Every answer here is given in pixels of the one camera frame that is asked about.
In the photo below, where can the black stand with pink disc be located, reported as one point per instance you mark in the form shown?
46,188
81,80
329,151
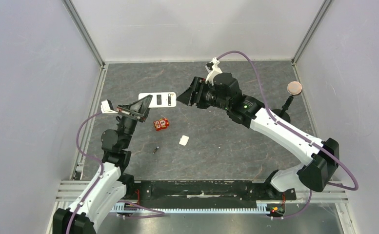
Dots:
294,88

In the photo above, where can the white battery cover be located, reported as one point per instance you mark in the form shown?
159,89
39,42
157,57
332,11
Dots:
183,140

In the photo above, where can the white remote control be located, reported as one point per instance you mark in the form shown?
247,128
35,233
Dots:
161,99

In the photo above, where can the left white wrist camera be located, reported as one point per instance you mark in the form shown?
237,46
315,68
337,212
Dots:
106,107

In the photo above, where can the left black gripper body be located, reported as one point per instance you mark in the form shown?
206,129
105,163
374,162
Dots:
127,113

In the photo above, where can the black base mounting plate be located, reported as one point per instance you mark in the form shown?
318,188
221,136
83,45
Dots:
203,194

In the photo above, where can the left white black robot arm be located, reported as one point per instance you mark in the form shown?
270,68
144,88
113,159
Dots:
109,184

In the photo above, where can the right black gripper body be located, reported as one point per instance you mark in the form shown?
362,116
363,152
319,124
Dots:
202,95

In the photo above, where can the white slotted cable duct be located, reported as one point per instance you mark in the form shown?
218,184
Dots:
260,208

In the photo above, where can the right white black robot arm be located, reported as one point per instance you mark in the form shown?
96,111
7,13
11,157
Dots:
317,157

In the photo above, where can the red battery pack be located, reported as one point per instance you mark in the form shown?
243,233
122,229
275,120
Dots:
161,124

